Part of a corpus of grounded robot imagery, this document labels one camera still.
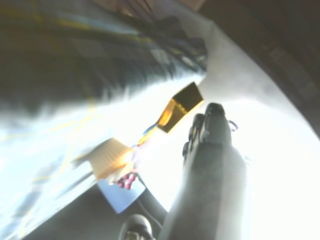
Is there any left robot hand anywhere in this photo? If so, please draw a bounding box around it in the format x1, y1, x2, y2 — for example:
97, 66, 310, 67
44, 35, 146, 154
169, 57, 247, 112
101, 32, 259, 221
118, 102, 248, 240

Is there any chocolate topped cupcake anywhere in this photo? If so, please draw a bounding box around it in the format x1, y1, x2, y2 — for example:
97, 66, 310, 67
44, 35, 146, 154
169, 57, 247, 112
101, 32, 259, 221
71, 137, 141, 190

